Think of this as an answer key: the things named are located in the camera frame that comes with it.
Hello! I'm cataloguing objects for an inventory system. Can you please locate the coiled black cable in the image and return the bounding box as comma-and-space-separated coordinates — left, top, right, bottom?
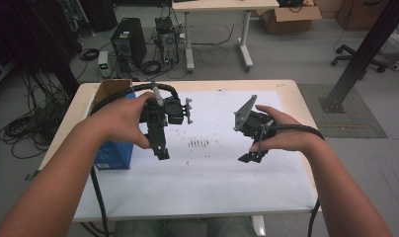
78, 47, 101, 62
140, 59, 163, 76

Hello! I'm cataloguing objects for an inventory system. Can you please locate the open brown cardboard box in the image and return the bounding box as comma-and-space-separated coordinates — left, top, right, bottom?
255, 4, 323, 35

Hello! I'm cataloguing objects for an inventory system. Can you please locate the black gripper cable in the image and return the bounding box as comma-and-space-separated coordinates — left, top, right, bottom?
270, 123, 326, 237
89, 82, 182, 237

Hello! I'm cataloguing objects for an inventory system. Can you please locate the white table mat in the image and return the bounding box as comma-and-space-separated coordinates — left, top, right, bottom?
73, 90, 318, 222

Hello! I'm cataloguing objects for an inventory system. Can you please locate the person's left hand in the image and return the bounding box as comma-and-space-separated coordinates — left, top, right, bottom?
78, 91, 156, 150

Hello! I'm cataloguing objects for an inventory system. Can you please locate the light wooden table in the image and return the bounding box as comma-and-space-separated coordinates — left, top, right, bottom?
39, 78, 321, 222

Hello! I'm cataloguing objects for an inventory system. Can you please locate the black office chair base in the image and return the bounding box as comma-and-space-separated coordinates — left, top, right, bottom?
330, 43, 390, 74

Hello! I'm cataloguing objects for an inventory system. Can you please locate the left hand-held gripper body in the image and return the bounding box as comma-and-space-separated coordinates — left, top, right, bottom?
139, 95, 194, 132

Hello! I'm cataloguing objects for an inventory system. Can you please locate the black metal post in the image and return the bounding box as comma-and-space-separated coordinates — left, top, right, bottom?
319, 0, 399, 115

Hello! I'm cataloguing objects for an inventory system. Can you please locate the white-legged wooden desk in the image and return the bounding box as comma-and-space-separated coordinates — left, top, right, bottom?
171, 0, 280, 73

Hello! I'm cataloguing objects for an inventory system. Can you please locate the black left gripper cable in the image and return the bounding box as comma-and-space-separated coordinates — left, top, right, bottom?
89, 82, 182, 237

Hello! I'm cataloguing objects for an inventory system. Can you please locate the person's right hand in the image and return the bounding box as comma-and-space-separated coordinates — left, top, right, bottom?
249, 104, 324, 154

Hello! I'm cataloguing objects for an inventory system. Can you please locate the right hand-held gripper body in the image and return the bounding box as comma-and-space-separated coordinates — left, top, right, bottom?
233, 94, 278, 144

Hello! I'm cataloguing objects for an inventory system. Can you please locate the closed brown cardboard box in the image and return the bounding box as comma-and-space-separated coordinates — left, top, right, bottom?
335, 0, 391, 33

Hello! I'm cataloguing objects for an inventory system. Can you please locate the white table leg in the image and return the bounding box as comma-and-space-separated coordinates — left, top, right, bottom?
251, 215, 267, 237

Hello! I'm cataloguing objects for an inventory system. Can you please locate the blue cardboard box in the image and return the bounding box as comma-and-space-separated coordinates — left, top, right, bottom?
88, 78, 137, 171

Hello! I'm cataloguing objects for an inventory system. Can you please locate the black computer tower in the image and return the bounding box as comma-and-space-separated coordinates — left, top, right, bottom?
110, 17, 148, 73

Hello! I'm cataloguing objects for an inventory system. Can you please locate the open computer case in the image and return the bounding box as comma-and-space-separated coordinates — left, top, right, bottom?
154, 16, 181, 67

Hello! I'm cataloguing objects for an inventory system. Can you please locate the gray cable plug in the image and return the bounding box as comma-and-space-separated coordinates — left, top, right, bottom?
150, 78, 164, 108

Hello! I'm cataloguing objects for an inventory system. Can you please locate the loose black floor cable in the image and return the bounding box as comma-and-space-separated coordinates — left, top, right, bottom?
191, 23, 236, 67

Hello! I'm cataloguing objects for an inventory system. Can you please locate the tangle of black floor cables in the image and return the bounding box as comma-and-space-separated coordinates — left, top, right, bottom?
0, 70, 72, 161

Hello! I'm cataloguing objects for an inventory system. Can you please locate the gray floor mat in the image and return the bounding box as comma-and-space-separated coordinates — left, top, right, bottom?
297, 83, 389, 139

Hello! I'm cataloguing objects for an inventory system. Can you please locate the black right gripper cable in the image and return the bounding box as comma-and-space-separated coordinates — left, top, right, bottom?
270, 123, 326, 237

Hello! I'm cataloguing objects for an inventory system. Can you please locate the small white power unit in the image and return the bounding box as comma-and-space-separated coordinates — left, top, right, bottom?
97, 49, 111, 78

